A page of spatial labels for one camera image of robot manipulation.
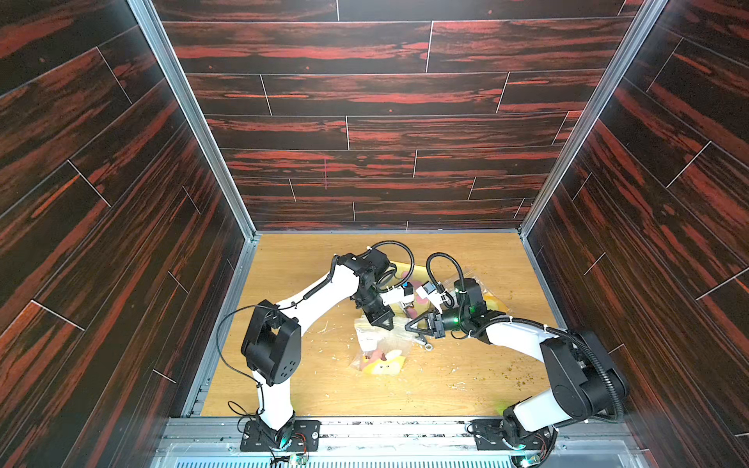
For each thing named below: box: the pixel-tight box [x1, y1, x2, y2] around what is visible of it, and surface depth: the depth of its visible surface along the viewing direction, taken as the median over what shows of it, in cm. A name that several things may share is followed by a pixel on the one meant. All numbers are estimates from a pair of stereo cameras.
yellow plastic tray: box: [388, 261, 434, 289], surface depth 75 cm
